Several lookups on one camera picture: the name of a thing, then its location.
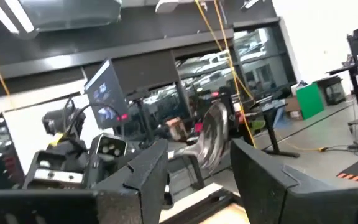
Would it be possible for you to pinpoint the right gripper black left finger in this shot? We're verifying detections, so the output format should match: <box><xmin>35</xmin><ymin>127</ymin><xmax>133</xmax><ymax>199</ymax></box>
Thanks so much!
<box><xmin>0</xmin><ymin>138</ymin><xmax>170</xmax><ymax>224</ymax></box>

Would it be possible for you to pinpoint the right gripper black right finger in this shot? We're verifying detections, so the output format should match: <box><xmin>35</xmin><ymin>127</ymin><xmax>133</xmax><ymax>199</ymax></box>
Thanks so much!
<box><xmin>229</xmin><ymin>138</ymin><xmax>358</xmax><ymax>224</ymax></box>

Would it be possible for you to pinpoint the silver metal spoon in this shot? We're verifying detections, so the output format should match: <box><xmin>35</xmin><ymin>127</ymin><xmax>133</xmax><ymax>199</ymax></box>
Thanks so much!
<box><xmin>170</xmin><ymin>101</ymin><xmax>230</xmax><ymax>175</ymax></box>

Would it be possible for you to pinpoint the small black table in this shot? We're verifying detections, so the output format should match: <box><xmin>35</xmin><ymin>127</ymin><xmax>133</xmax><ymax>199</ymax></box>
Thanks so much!
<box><xmin>249</xmin><ymin>98</ymin><xmax>301</xmax><ymax>159</ymax></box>

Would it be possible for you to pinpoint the brown cardboard box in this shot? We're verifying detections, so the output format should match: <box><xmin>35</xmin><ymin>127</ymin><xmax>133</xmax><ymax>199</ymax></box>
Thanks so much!
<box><xmin>285</xmin><ymin>96</ymin><xmax>304</xmax><ymax>121</ymax></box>

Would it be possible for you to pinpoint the tilted monitor screen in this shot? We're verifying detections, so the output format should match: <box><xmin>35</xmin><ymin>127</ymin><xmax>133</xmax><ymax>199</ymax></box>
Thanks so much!
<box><xmin>84</xmin><ymin>58</ymin><xmax>131</xmax><ymax>131</ymax></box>

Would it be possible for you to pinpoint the green box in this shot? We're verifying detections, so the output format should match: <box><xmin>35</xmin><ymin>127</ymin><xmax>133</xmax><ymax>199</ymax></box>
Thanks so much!
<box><xmin>296</xmin><ymin>82</ymin><xmax>326</xmax><ymax>121</ymax></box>

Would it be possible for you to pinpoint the black open crate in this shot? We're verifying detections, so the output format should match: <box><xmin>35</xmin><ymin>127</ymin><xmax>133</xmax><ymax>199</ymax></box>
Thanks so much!
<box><xmin>313</xmin><ymin>75</ymin><xmax>347</xmax><ymax>106</ymax></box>

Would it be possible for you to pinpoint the black desk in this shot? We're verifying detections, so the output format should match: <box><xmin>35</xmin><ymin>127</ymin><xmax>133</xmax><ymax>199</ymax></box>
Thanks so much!
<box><xmin>326</xmin><ymin>19</ymin><xmax>358</xmax><ymax>119</ymax></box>

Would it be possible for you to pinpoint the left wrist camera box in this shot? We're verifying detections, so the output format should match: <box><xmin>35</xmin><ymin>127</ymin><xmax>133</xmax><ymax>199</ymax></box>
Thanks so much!
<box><xmin>87</xmin><ymin>133</ymin><xmax>127</xmax><ymax>187</ymax></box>

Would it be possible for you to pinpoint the black floor cable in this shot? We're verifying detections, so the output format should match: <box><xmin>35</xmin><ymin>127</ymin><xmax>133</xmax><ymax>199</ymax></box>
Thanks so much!
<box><xmin>321</xmin><ymin>141</ymin><xmax>358</xmax><ymax>156</ymax></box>

